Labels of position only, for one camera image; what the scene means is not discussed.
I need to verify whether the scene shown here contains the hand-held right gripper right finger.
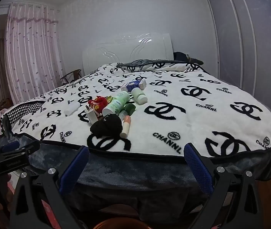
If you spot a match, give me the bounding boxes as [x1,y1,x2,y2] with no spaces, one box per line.
[184,143,264,229]

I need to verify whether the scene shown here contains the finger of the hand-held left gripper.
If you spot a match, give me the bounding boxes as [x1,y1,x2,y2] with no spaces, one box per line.
[18,141,41,158]
[0,141,21,156]

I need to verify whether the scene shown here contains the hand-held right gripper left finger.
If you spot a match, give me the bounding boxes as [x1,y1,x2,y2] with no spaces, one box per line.
[9,146,90,229]

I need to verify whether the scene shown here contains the brown round bin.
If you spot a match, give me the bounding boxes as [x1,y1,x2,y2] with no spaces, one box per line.
[92,216,150,229]

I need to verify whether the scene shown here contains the houndstooth cloth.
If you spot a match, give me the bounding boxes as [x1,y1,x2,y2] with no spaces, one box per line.
[3,100,46,125]

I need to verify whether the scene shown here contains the white black printed blanket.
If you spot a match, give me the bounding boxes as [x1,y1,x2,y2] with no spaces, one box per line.
[2,61,271,159]

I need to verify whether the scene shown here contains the brown woven basket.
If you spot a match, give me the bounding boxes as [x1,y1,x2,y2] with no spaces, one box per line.
[0,98,14,122]

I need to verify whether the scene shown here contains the black cap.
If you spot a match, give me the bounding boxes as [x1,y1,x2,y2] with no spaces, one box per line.
[90,114,123,139]

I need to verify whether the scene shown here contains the white charger plug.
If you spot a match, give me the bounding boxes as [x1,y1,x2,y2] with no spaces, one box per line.
[85,105,98,123]

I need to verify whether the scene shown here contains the white ointment tube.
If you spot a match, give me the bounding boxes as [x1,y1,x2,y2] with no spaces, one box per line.
[64,101,81,117]

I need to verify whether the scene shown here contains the peach white tube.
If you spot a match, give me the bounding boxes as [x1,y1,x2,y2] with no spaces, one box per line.
[119,115,132,139]

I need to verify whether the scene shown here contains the red plush ornament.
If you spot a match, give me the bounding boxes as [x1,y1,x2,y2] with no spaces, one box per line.
[88,96,113,117]

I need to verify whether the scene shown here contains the green capped lotion bottle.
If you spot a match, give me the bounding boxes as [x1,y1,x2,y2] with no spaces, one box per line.
[102,91,130,117]

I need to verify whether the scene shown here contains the dark green bottle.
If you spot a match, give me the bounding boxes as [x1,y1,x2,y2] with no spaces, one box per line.
[119,103,136,120]

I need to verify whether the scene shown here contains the wooden chair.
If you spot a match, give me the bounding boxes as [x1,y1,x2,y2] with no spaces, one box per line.
[60,69,82,85]

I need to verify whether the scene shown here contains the pale green small bottle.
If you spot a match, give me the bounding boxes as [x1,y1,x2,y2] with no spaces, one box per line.
[131,87,148,105]

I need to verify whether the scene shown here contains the pink sheer curtain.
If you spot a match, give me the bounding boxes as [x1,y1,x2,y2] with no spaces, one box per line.
[4,2,65,103]

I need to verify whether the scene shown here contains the blue white medicine box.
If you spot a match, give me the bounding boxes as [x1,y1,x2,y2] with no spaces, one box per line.
[121,78,147,92]

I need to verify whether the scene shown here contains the printed pillow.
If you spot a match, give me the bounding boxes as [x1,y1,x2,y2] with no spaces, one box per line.
[116,59,207,73]

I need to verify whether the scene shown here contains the dark clothes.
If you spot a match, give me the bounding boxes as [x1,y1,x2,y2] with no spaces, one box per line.
[174,52,205,65]

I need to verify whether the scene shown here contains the white glossy headboard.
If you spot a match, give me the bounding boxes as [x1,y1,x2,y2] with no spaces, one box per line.
[82,33,174,77]

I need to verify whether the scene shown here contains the grey sliding door wardrobe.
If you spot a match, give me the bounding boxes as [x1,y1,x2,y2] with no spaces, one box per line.
[205,0,271,124]

